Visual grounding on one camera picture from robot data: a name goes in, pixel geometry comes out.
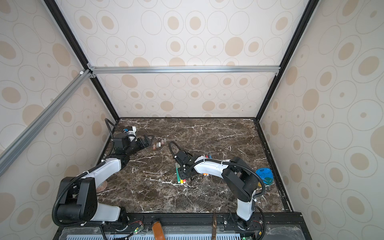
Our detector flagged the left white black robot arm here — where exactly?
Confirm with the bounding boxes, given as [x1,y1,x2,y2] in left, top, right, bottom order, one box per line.
[52,131,154,227]

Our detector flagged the horizontal aluminium frame bar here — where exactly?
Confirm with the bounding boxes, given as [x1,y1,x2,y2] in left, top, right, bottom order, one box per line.
[91,65,280,74]

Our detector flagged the blue round object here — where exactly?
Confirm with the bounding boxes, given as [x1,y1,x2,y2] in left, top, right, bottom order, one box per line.
[256,168,274,186]

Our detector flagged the green marker pen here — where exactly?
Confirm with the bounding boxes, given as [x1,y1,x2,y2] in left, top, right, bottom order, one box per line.
[175,163,181,184]

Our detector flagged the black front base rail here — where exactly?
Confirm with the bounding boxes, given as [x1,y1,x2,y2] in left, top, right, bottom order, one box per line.
[54,212,311,240]

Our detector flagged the left diagonal aluminium frame bar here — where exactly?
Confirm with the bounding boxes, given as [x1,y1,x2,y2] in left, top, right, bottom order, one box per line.
[1,70,91,175]

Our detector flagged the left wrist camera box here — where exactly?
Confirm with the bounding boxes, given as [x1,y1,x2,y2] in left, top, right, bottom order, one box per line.
[124,126,137,135]

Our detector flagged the orange brown tool handle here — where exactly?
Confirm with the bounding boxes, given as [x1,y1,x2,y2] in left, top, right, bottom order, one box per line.
[152,221,166,240]

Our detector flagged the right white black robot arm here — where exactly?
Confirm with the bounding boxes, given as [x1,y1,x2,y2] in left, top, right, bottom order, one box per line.
[174,150,266,222]

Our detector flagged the brown wooden stick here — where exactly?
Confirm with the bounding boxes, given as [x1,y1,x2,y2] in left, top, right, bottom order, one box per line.
[212,213,217,240]

